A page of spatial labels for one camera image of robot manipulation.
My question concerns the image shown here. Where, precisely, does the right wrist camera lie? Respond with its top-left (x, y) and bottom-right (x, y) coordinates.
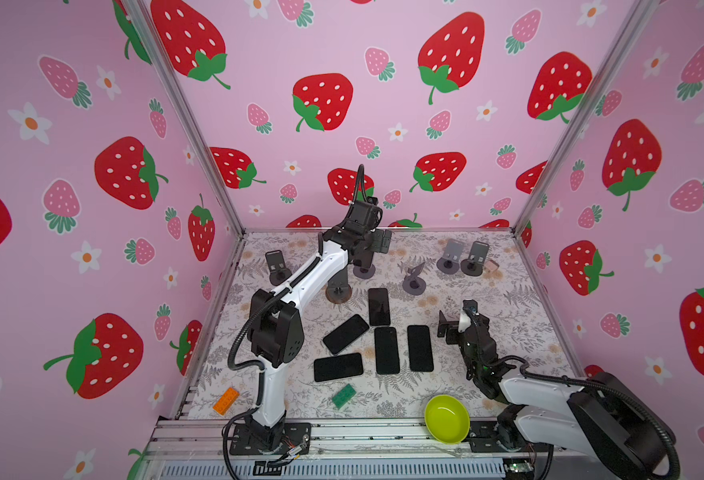
top-left (457, 300), bottom-right (479, 333)

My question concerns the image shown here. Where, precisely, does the green lego brick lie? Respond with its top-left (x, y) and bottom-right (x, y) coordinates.
top-left (331, 384), bottom-right (357, 410)

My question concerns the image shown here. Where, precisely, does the grey back centre stand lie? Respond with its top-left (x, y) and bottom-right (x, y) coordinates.
top-left (353, 265), bottom-right (376, 280)

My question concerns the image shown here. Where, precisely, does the wooden base phone stand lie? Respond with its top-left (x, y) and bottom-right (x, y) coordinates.
top-left (325, 269), bottom-right (352, 304)

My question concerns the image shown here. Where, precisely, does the grey centre phone stand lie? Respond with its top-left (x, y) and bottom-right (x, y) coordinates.
top-left (402, 262), bottom-right (426, 296)

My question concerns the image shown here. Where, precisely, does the lime green bowl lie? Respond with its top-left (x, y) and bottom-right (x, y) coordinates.
top-left (424, 394), bottom-right (470, 445)

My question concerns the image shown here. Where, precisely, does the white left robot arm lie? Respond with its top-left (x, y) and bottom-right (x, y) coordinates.
top-left (228, 198), bottom-right (391, 451)

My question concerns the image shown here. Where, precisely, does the black phone wooden stand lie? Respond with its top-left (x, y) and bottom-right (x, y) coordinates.
top-left (322, 314), bottom-right (370, 355)

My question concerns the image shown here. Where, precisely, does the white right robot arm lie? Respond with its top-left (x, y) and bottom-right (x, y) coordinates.
top-left (437, 301), bottom-right (681, 479)

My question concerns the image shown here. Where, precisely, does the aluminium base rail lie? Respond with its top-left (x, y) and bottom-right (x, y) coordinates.
top-left (137, 418), bottom-right (612, 479)

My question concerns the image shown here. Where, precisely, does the grey round phone stand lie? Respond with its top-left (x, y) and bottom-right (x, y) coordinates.
top-left (436, 239), bottom-right (465, 275)

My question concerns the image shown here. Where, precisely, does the pink wall charger cube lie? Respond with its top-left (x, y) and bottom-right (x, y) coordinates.
top-left (485, 259), bottom-right (499, 272)

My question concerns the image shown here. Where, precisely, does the orange brick left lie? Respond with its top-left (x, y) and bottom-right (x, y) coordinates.
top-left (213, 387), bottom-right (240, 416)

